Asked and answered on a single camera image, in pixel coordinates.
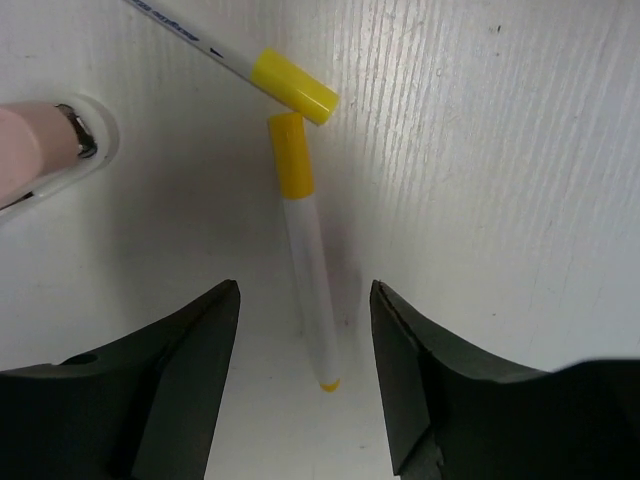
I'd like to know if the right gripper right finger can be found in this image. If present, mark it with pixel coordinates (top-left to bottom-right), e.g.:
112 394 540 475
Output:
370 281 639 479

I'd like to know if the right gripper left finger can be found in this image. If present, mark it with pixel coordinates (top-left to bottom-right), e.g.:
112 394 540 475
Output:
1 280 240 479

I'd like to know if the pink eraser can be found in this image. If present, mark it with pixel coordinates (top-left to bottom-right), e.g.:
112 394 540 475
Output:
0 92 121 221

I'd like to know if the left yellow white pen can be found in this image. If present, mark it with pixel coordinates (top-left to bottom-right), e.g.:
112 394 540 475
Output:
268 113 341 393

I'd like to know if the yellow white pen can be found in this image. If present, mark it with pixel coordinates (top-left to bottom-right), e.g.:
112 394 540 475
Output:
268 113 341 393
130 1 339 125

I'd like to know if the middle yellow white pen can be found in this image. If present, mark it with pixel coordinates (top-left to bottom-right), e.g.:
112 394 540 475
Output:
130 1 339 125

